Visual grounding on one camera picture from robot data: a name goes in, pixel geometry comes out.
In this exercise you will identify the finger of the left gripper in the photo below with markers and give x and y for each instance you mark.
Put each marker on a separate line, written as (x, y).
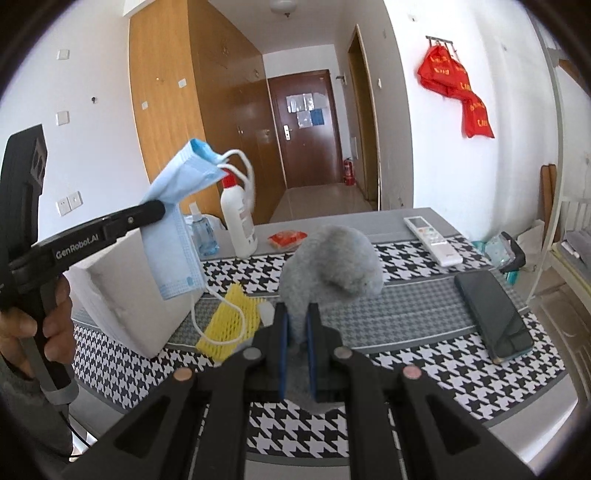
(118, 224)

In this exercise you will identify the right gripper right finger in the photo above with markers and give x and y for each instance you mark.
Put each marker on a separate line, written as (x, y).
(401, 423)

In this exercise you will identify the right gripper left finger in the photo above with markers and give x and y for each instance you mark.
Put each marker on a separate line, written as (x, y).
(193, 424)

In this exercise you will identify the blue surgical mask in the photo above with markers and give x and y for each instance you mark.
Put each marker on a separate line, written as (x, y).
(169, 248)

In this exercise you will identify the yellow foam net sleeve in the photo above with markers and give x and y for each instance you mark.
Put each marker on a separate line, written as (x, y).
(234, 321)

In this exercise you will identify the grey sock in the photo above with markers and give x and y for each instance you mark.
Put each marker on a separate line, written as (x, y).
(333, 266)

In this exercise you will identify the white foam stick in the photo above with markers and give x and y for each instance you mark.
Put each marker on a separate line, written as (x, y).
(266, 313)

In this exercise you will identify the person left hand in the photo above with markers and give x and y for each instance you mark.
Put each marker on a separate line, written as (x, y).
(57, 328)

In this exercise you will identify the white styrofoam box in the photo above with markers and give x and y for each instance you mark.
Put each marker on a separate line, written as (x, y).
(116, 289)

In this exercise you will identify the blue spray bottle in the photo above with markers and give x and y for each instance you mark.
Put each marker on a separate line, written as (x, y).
(203, 233)

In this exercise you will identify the houndstooth table cloth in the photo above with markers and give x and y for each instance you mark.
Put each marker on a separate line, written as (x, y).
(419, 318)

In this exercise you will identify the white pump lotion bottle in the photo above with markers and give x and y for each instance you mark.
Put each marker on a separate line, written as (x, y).
(237, 217)

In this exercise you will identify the black smartphone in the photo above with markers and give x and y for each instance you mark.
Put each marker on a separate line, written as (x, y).
(502, 328)

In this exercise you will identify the wooden wardrobe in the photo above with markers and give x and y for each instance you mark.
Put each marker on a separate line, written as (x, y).
(193, 74)

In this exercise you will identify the red snack packet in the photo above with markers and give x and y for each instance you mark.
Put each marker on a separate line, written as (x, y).
(286, 240)

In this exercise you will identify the white remote control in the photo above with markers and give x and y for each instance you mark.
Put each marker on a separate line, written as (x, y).
(439, 247)

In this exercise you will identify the black clip object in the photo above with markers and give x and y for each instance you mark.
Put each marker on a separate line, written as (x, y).
(506, 255)

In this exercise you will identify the dark brown entrance door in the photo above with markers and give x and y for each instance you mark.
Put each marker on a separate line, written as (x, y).
(308, 128)

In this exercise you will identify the white metal bunk bed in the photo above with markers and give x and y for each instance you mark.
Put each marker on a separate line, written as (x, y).
(557, 265)

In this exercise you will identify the red fire extinguisher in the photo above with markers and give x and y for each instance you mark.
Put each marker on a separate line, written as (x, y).
(349, 172)

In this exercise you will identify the ceiling lamp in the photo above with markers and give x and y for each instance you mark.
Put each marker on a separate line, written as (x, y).
(283, 7)

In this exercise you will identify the red hanging bags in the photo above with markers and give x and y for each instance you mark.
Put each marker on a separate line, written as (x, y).
(441, 73)

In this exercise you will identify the wall power sockets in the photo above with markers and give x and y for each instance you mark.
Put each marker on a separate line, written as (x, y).
(69, 203)

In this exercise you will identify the wall light switch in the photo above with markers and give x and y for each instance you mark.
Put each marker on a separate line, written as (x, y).
(62, 118)

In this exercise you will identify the wooden boards against wall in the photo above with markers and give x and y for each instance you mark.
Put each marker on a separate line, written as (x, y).
(548, 181)

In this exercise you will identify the side door frame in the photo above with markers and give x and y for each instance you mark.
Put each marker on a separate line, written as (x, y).
(367, 118)

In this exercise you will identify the wall coat hook rack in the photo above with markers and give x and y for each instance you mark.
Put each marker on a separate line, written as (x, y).
(440, 41)

